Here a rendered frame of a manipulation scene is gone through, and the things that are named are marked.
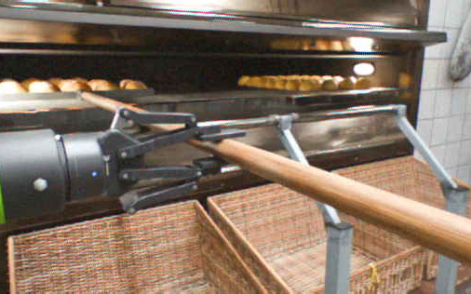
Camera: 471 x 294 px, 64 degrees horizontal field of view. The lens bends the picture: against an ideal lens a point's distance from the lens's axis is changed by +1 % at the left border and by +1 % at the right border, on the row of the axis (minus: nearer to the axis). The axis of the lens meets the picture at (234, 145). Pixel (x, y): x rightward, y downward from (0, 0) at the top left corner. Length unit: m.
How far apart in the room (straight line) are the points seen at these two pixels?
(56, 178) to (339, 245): 0.63
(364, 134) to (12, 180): 1.57
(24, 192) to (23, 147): 0.04
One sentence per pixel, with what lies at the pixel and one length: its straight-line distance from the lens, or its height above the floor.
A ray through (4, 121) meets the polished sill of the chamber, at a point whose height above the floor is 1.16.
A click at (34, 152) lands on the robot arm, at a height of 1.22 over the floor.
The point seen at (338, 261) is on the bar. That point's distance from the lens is 0.90.
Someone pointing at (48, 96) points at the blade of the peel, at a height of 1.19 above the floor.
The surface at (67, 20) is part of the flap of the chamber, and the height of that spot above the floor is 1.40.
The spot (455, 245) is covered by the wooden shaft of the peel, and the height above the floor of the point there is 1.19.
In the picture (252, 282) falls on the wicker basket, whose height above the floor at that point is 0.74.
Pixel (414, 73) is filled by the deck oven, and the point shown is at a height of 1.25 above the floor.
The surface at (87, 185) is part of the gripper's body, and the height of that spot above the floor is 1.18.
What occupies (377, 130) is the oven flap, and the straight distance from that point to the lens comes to 1.87.
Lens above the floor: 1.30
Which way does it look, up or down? 12 degrees down
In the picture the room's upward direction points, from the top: straight up
